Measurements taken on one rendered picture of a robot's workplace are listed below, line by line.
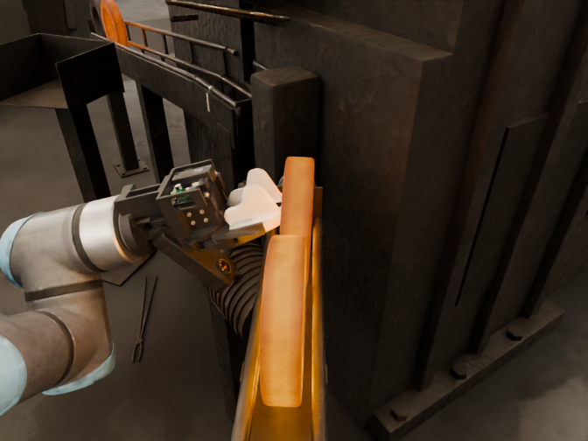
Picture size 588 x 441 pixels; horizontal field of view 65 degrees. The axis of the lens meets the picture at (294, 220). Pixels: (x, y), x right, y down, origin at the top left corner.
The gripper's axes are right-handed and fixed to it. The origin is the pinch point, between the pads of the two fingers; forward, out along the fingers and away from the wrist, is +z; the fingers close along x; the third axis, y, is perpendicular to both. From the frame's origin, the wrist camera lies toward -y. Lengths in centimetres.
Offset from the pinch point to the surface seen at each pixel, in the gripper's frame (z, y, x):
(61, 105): -63, 4, 64
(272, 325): -0.1, 3.4, -21.0
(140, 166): -95, -49, 140
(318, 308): 1.5, -5.2, -11.5
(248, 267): -14.0, -17.8, 13.1
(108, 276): -83, -52, 66
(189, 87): -27, 2, 56
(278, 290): 0.7, 4.9, -18.8
